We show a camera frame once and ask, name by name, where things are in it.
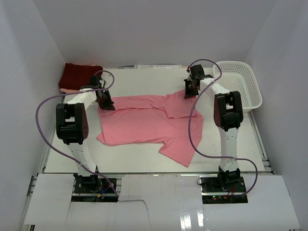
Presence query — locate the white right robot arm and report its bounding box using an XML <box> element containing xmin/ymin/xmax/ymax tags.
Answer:
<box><xmin>184</xmin><ymin>64</ymin><xmax>244</xmax><ymax>191</ymax></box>

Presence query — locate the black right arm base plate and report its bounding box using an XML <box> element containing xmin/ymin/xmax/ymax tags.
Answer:
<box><xmin>197</xmin><ymin>177</ymin><xmax>248</xmax><ymax>205</ymax></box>

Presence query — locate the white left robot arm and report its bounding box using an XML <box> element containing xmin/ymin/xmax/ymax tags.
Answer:
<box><xmin>56</xmin><ymin>74</ymin><xmax>115</xmax><ymax>192</ymax></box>

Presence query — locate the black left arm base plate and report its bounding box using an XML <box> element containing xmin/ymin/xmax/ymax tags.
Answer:
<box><xmin>71</xmin><ymin>178</ymin><xmax>118</xmax><ymax>203</ymax></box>

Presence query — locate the folded dark red t-shirt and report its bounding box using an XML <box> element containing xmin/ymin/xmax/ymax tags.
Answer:
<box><xmin>59</xmin><ymin>63</ymin><xmax>103</xmax><ymax>90</ymax></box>

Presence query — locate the white perforated plastic basket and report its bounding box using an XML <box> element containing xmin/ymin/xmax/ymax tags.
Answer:
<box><xmin>213</xmin><ymin>61</ymin><xmax>263</xmax><ymax>113</ymax></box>

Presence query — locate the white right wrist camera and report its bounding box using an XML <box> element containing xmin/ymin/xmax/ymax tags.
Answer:
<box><xmin>186</xmin><ymin>66</ymin><xmax>192</xmax><ymax>81</ymax></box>

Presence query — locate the folded light pink t-shirt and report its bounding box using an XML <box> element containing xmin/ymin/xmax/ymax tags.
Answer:
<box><xmin>60</xmin><ymin>88</ymin><xmax>80</xmax><ymax>94</ymax></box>

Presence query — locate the white paper strip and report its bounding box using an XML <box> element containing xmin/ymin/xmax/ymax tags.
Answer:
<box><xmin>134</xmin><ymin>64</ymin><xmax>182</xmax><ymax>69</ymax></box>

